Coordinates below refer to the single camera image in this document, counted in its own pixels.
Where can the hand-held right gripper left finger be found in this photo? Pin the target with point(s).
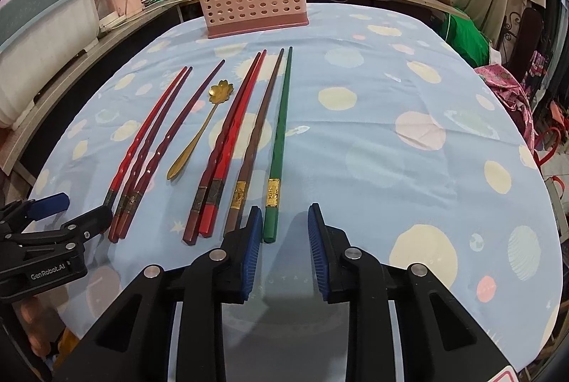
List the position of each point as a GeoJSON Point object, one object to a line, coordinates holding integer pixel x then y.
{"type": "Point", "coordinates": [251, 251]}

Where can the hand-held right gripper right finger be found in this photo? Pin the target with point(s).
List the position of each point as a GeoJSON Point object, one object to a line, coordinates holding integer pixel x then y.
{"type": "Point", "coordinates": [318, 253]}

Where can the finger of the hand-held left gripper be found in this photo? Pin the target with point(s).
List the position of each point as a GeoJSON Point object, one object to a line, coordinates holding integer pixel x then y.
{"type": "Point", "coordinates": [46, 204]}
{"type": "Point", "coordinates": [94, 219]}

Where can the dark red chopstick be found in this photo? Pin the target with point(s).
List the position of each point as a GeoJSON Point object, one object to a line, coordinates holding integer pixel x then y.
{"type": "Point", "coordinates": [193, 223]}
{"type": "Point", "coordinates": [165, 120]}
{"type": "Point", "coordinates": [195, 106]}

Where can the green chopstick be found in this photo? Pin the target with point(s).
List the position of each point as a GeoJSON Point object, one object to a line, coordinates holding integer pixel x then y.
{"type": "Point", "coordinates": [278, 159]}

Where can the brown chopstick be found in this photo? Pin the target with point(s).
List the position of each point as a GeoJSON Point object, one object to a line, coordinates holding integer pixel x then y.
{"type": "Point", "coordinates": [257, 133]}

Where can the gold flower spoon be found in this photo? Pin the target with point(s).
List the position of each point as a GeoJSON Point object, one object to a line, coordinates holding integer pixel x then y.
{"type": "Point", "coordinates": [221, 92]}

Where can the blue planet print tablecloth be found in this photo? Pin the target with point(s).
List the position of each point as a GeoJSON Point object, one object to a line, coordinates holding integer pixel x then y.
{"type": "Point", "coordinates": [378, 186]}

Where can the white plastic storage bin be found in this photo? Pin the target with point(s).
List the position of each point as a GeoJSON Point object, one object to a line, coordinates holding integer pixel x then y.
{"type": "Point", "coordinates": [44, 53]}

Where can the pink patterned cloth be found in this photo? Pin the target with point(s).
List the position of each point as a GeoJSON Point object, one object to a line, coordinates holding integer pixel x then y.
{"type": "Point", "coordinates": [506, 93]}

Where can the red bag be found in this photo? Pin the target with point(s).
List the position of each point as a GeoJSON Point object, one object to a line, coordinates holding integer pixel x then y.
{"type": "Point", "coordinates": [549, 159]}

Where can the green cloth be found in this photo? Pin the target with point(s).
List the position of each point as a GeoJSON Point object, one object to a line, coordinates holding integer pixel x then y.
{"type": "Point", "coordinates": [464, 35]}

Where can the dark metal chair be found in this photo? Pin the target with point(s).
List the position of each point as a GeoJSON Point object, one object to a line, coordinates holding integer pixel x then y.
{"type": "Point", "coordinates": [527, 35]}

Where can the hanging clothes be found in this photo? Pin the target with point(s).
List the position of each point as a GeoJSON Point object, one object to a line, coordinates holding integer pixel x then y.
{"type": "Point", "coordinates": [555, 17]}

